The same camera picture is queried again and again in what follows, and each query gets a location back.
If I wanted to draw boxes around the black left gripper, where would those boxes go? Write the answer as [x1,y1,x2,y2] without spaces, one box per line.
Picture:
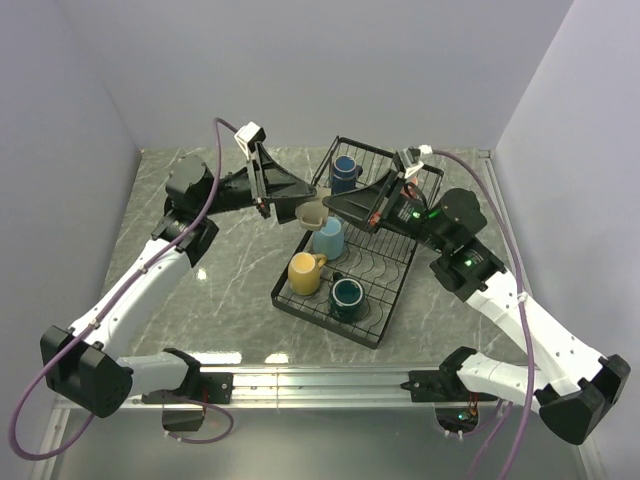
[200,142,320,223]

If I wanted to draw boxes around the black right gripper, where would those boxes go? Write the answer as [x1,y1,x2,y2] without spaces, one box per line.
[323,168,451,253]

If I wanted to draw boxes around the grey-green ceramic mug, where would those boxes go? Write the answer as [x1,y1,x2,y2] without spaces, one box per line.
[295,187,331,231]

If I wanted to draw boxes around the dark blue glazed mug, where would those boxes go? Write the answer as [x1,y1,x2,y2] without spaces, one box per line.
[330,155,362,195]

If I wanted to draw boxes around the light blue mug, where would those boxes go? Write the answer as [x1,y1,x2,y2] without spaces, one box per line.
[312,217,344,261]

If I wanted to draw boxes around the black wire dish rack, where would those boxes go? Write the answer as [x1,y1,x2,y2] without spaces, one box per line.
[271,136,444,350]

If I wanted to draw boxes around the cream yellow mug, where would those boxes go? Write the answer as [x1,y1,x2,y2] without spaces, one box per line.
[287,252,327,296]

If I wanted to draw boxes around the dark green mug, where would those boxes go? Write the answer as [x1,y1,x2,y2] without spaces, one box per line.
[329,272,365,324]

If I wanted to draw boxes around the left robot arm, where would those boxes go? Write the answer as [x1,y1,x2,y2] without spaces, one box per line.
[40,142,317,418]

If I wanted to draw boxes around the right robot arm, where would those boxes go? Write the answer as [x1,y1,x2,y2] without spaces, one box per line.
[323,172,631,445]

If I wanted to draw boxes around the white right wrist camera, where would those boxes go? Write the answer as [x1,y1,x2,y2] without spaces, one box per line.
[392,144,433,181]

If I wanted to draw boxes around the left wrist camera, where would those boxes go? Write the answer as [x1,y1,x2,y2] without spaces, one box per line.
[234,121,266,158]

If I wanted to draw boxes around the white aluminium side rail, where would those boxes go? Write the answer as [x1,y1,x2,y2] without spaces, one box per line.
[477,149,551,361]

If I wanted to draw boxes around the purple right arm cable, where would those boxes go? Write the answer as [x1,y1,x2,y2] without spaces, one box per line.
[432,148,539,480]

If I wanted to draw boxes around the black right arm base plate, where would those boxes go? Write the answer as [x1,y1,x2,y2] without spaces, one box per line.
[400,370,498,403]

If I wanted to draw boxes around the aluminium front rail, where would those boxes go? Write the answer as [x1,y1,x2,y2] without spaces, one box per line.
[54,367,584,409]

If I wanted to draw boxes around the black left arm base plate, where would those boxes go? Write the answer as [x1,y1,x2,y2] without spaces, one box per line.
[141,372,234,405]

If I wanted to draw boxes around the black box under rail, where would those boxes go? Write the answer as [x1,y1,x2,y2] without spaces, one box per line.
[161,407,205,433]

